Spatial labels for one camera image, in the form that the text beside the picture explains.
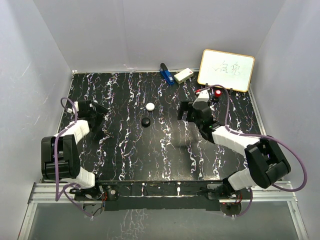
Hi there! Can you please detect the white earbud charging case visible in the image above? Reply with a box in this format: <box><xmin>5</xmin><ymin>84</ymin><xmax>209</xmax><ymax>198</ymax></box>
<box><xmin>145</xmin><ymin>102</ymin><xmax>155</xmax><ymax>112</ymax></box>

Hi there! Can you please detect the black earbud charging case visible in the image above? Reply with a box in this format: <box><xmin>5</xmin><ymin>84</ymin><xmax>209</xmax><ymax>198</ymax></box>
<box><xmin>141</xmin><ymin>117</ymin><xmax>151</xmax><ymax>128</ymax></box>

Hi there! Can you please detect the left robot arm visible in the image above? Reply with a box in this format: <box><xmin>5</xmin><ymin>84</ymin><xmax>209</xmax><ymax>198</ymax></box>
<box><xmin>41</xmin><ymin>97</ymin><xmax>108</xmax><ymax>200</ymax></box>

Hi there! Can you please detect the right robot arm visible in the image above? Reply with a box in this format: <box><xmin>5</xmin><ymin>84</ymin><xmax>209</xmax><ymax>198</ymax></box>
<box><xmin>177</xmin><ymin>101</ymin><xmax>291</xmax><ymax>199</ymax></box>

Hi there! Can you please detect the red emergency stop button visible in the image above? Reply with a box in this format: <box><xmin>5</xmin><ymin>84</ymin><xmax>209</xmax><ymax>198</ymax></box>
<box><xmin>212</xmin><ymin>89</ymin><xmax>222</xmax><ymax>103</ymax></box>

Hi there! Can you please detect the small white box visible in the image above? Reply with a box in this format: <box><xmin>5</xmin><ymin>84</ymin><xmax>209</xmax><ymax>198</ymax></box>
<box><xmin>174</xmin><ymin>68</ymin><xmax>194</xmax><ymax>84</ymax></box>

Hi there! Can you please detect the blue stapler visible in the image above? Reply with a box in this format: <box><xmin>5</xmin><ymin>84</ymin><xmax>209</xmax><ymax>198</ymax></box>
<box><xmin>159</xmin><ymin>63</ymin><xmax>175</xmax><ymax>85</ymax></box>

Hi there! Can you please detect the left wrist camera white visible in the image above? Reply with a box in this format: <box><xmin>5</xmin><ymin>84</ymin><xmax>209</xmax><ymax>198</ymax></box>
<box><xmin>66</xmin><ymin>101</ymin><xmax>79</xmax><ymax>115</ymax></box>

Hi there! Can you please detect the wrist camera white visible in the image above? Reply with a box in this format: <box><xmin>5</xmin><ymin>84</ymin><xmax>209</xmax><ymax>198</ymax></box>
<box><xmin>66</xmin><ymin>101</ymin><xmax>79</xmax><ymax>115</ymax></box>
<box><xmin>194</xmin><ymin>89</ymin><xmax>210</xmax><ymax>103</ymax></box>

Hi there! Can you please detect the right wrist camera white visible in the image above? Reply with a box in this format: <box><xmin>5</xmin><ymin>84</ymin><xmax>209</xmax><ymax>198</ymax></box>
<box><xmin>194</xmin><ymin>89</ymin><xmax>210</xmax><ymax>103</ymax></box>

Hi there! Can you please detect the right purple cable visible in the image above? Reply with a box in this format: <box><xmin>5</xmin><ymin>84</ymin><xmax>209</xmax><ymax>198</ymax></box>
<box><xmin>197</xmin><ymin>84</ymin><xmax>308</xmax><ymax>217</ymax></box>

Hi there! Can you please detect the purple cable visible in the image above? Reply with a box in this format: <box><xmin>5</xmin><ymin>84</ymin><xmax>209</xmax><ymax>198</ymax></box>
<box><xmin>54</xmin><ymin>97</ymin><xmax>93</xmax><ymax>217</ymax></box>
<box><xmin>197</xmin><ymin>84</ymin><xmax>308</xmax><ymax>217</ymax></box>

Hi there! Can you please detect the whiteboard with yellow frame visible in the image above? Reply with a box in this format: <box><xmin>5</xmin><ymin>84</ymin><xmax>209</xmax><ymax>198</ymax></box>
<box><xmin>197</xmin><ymin>49</ymin><xmax>255</xmax><ymax>93</ymax></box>

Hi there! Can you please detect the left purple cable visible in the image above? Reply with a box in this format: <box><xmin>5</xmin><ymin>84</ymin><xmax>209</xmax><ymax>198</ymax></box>
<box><xmin>54</xmin><ymin>97</ymin><xmax>93</xmax><ymax>217</ymax></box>

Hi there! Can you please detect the aluminium rail frame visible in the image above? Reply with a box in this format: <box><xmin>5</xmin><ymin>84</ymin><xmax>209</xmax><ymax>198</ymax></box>
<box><xmin>18</xmin><ymin>182</ymin><xmax>309</xmax><ymax>240</ymax></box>

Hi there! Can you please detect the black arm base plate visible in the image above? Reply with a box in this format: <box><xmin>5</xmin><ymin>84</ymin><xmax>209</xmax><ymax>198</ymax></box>
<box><xmin>74</xmin><ymin>180</ymin><xmax>252</xmax><ymax>213</ymax></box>

